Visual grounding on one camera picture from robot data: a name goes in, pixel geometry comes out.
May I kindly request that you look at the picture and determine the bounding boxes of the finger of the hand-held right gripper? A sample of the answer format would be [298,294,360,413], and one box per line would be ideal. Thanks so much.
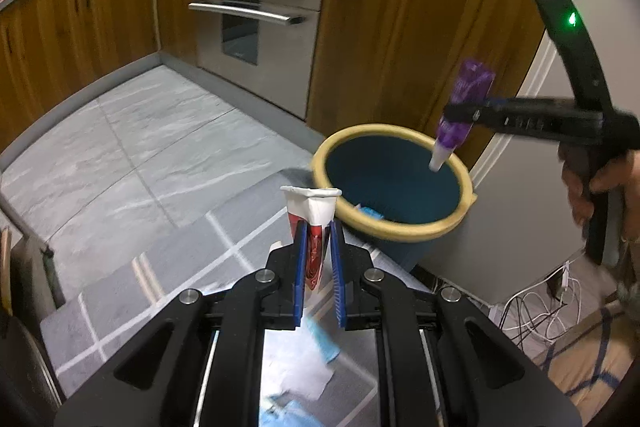
[442,98,506,124]

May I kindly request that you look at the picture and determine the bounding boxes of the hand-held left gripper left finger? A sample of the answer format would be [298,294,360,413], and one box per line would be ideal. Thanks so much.
[52,219,308,427]

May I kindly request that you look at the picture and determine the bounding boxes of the blue bin with yellow rim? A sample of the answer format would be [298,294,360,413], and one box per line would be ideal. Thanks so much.
[310,124,478,273]

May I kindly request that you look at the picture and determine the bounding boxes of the white cables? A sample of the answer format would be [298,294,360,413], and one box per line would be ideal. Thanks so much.
[500,262,587,344]

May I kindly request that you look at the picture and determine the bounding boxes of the metal shelf rack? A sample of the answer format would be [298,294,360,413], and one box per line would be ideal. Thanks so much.
[0,194,57,260]

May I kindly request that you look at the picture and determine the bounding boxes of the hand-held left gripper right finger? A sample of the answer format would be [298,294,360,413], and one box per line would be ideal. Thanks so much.
[330,218,583,427]

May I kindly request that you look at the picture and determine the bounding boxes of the black pan with wooden handle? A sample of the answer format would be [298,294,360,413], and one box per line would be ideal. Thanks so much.
[0,227,66,427]

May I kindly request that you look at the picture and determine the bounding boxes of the purple tube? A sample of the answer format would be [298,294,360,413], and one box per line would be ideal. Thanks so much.
[428,59,497,172]

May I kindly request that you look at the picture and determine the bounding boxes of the grey mat with white lines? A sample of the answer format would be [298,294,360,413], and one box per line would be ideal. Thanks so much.
[40,202,436,427]

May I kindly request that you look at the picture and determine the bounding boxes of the grey refrigerator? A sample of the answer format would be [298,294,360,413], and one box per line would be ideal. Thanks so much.
[415,0,640,308]

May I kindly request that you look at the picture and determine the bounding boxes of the white and red tube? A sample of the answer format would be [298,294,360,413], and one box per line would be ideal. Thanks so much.
[280,185,343,293]

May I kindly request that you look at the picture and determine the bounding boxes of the person's right hand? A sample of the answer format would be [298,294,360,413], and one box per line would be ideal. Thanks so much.
[559,142,640,228]

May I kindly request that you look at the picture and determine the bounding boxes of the cardboard box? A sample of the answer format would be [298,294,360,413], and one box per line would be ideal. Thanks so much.
[532,302,640,414]

